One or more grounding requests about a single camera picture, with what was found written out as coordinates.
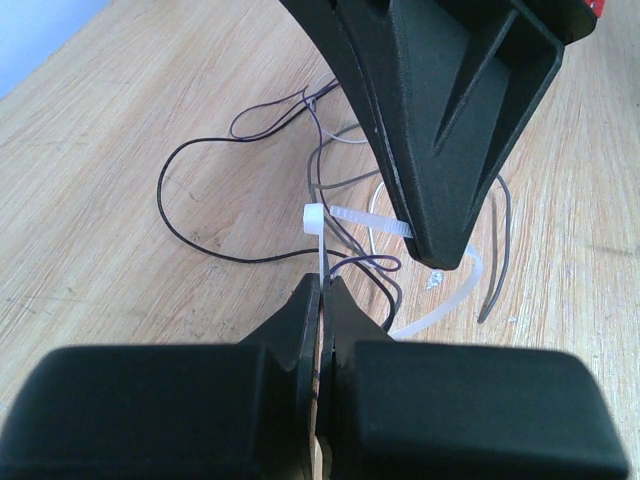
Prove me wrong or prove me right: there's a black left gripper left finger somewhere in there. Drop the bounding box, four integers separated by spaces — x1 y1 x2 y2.
239 273 321 371

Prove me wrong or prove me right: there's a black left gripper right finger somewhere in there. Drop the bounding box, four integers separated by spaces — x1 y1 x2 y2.
323 277 395 368

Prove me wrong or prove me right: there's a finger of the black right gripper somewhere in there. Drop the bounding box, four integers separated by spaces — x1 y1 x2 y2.
286 0 597 270

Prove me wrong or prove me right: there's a black wire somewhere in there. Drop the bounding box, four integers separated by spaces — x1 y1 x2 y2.
306 122 512 324
155 137 404 331

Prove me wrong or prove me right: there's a white zip tie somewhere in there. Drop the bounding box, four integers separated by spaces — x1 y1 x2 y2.
303 203 484 340

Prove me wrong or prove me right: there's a white wire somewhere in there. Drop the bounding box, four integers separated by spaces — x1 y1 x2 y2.
314 72 386 261

